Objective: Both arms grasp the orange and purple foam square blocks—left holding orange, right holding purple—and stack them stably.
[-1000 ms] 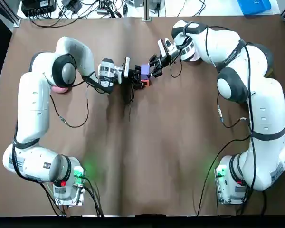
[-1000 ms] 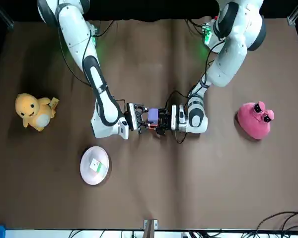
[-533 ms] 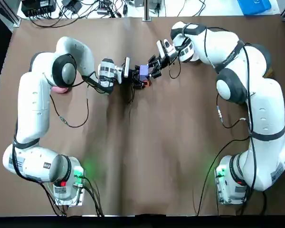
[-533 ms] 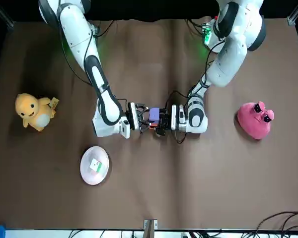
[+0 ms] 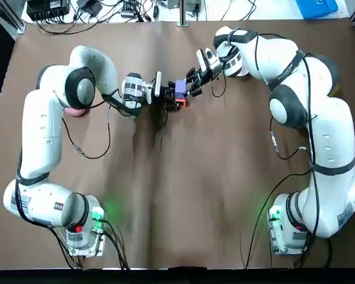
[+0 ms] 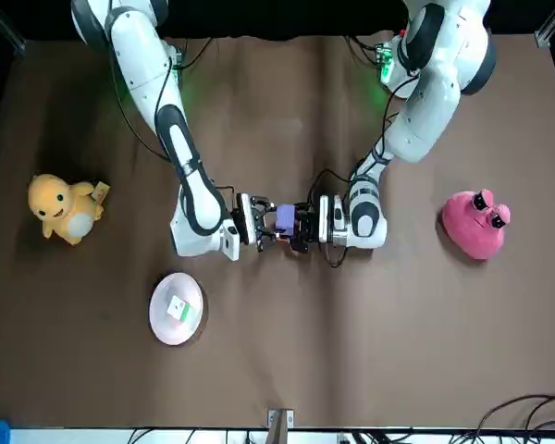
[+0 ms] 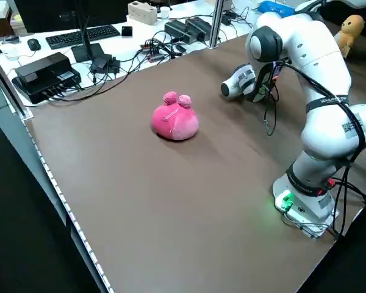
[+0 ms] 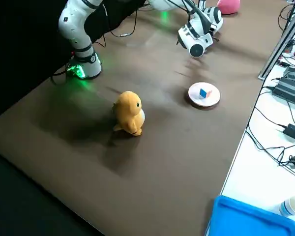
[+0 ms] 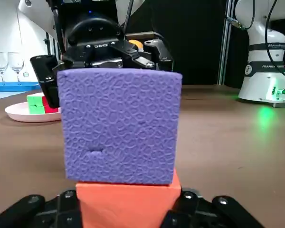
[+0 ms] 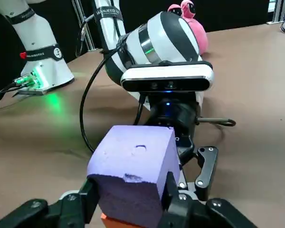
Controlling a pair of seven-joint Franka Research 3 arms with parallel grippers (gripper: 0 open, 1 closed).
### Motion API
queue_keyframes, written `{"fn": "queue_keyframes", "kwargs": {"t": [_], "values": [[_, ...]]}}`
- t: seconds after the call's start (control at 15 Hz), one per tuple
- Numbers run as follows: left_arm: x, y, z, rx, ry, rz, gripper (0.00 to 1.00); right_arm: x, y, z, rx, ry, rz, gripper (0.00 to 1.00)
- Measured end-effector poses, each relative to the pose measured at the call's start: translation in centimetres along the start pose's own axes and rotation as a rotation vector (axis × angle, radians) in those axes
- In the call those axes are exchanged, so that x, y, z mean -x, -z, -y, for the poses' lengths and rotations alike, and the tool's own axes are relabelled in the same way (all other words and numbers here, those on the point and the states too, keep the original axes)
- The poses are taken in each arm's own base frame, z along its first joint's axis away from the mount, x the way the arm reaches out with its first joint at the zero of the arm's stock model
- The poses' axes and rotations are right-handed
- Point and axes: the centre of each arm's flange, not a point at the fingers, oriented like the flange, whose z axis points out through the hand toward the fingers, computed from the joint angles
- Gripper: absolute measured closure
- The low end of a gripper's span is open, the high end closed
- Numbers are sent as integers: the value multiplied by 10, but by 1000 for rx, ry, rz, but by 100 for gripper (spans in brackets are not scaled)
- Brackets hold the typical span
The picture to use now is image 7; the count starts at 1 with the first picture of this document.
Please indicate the light wooden box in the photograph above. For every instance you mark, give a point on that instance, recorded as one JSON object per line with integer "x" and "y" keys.
{"x": 143, "y": 13}

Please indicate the black monitor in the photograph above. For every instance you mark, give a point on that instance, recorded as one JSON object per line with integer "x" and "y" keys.
{"x": 48, "y": 15}

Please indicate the black monitor stand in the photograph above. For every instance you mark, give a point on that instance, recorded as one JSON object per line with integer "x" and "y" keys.
{"x": 87, "y": 52}

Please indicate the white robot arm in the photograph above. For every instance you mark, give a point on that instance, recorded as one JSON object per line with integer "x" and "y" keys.
{"x": 317, "y": 55}

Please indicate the pink plush toy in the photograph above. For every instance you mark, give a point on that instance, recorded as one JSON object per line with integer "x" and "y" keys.
{"x": 177, "y": 122}

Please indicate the aluminium profile post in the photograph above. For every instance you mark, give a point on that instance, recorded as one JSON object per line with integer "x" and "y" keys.
{"x": 216, "y": 24}

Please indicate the black adapter cluster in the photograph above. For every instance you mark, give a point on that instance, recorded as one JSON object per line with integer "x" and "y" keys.
{"x": 105, "y": 65}

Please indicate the blue plastic tray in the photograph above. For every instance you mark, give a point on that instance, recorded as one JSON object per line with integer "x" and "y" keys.
{"x": 277, "y": 6}

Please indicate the black computer mouse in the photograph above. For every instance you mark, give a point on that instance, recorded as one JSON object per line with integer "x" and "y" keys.
{"x": 33, "y": 44}

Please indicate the brown box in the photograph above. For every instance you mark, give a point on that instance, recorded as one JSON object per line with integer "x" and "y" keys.
{"x": 0, "y": 21}

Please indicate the small white cup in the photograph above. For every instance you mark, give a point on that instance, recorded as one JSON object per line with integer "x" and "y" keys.
{"x": 165, "y": 13}

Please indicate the orange plush toy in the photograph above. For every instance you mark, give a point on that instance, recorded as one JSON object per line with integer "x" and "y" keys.
{"x": 350, "y": 29}

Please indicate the large black electronics box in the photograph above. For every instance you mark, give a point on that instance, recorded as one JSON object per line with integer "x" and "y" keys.
{"x": 45, "y": 76}

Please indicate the small black square device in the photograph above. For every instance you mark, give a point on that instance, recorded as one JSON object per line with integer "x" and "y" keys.
{"x": 127, "y": 31}

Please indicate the black power supply box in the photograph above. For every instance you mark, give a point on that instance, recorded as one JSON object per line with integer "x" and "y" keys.
{"x": 199, "y": 27}
{"x": 177, "y": 32}

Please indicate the aluminium frame rail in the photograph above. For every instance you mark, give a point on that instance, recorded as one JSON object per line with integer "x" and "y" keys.
{"x": 6, "y": 82}

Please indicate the small usb hub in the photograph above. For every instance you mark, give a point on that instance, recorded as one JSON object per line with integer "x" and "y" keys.
{"x": 152, "y": 53}

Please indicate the black keyboard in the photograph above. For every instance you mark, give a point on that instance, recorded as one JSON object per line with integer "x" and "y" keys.
{"x": 82, "y": 36}

